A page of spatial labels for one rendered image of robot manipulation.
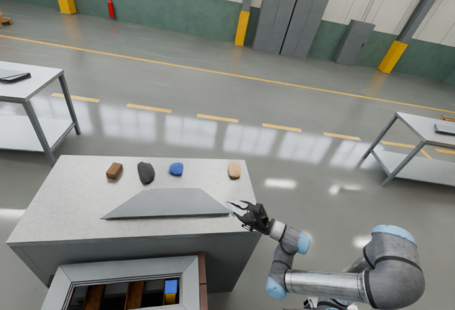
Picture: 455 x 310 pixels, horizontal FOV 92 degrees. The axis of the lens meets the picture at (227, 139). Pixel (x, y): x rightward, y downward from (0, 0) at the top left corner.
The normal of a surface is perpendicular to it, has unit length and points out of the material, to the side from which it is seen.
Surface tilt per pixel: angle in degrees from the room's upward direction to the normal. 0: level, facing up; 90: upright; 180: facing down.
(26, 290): 0
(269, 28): 90
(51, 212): 0
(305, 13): 90
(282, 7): 90
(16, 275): 0
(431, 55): 90
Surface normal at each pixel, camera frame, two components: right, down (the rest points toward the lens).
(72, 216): 0.17, -0.77
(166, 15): 0.00, 0.62
